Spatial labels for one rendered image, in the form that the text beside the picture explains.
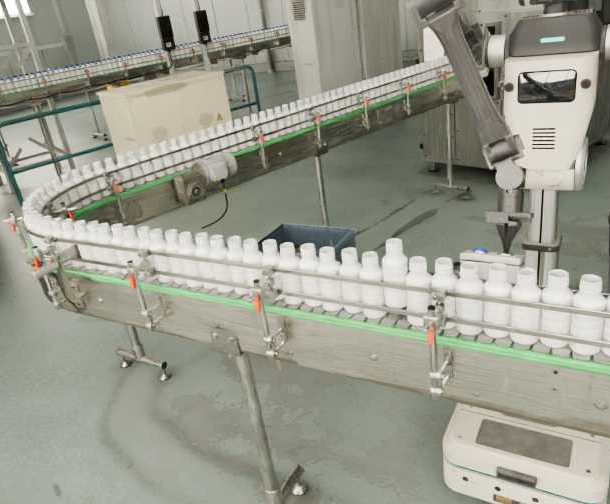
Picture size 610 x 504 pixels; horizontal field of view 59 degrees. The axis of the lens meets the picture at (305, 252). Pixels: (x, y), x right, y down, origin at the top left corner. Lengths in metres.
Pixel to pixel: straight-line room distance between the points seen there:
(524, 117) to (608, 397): 0.79
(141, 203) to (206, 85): 2.98
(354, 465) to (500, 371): 1.20
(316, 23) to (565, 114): 5.80
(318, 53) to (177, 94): 2.40
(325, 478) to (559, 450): 0.88
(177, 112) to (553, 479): 4.51
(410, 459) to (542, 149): 1.33
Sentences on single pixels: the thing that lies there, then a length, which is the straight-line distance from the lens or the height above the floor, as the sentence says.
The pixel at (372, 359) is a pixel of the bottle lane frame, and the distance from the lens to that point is 1.37.
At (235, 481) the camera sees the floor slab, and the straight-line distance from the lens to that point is 2.41.
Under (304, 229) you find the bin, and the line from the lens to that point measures 2.07.
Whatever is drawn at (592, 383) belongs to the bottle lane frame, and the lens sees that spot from 1.26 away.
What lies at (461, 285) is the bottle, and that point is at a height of 1.13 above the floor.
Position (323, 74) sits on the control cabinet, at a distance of 7.32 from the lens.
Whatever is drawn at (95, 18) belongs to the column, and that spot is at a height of 1.91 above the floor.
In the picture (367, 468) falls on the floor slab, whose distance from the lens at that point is 2.35.
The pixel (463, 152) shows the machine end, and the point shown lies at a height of 0.25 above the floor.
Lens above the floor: 1.73
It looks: 25 degrees down
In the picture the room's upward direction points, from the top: 9 degrees counter-clockwise
